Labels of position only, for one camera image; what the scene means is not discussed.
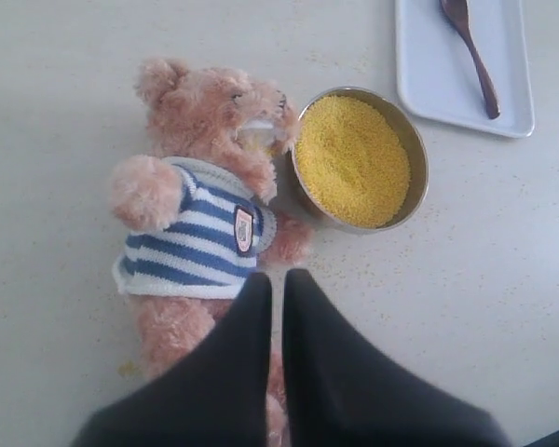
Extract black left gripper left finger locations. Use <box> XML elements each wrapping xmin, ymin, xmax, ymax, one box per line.
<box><xmin>73</xmin><ymin>273</ymin><xmax>272</xmax><ymax>446</ymax></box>

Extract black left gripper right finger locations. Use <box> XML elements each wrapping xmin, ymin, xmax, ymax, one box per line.
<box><xmin>282</xmin><ymin>269</ymin><xmax>510</xmax><ymax>446</ymax></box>

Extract dark wooden spoon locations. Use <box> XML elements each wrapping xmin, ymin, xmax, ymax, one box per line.
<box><xmin>440</xmin><ymin>0</ymin><xmax>500</xmax><ymax>120</ymax></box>

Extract white rectangular plastic tray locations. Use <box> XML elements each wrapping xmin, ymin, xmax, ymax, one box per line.
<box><xmin>395</xmin><ymin>1</ymin><xmax>535</xmax><ymax>139</ymax></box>

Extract steel bowl of yellow millet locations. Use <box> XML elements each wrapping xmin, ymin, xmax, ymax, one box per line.
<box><xmin>287</xmin><ymin>87</ymin><xmax>429</xmax><ymax>234</ymax></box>

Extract teddy bear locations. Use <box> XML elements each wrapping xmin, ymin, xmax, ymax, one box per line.
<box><xmin>109</xmin><ymin>56</ymin><xmax>316</xmax><ymax>447</ymax></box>

